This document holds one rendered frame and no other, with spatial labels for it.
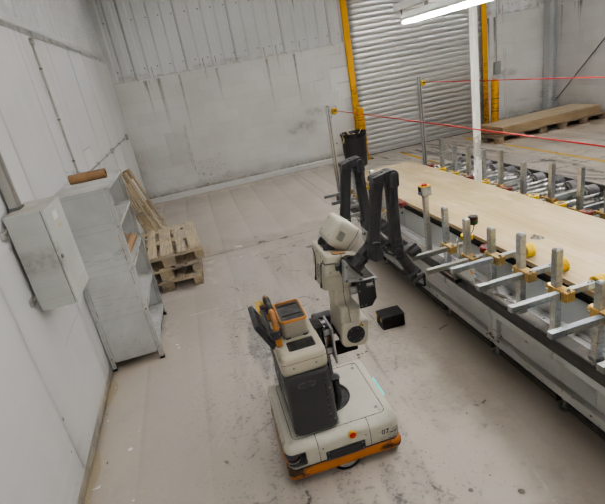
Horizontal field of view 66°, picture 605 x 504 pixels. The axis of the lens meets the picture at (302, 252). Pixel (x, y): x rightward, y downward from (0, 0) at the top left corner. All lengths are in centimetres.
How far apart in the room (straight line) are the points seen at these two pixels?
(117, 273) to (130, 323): 46
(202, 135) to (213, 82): 107
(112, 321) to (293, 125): 715
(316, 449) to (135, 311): 209
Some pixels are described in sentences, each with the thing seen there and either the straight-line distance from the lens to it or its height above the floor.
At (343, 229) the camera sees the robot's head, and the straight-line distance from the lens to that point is 238.
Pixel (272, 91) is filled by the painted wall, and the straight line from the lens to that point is 1030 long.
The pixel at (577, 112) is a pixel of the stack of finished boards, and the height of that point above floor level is 26.
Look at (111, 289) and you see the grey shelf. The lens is 410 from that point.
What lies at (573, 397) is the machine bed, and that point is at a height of 17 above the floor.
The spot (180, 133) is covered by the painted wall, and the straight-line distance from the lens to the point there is 1015.
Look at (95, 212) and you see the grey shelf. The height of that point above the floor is 139.
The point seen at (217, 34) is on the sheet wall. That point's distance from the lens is 1024.
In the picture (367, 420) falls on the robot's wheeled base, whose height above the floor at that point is 28.
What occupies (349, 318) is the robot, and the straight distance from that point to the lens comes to 258.
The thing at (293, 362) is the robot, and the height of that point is 78.
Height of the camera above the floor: 214
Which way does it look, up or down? 21 degrees down
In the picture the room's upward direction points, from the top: 11 degrees counter-clockwise
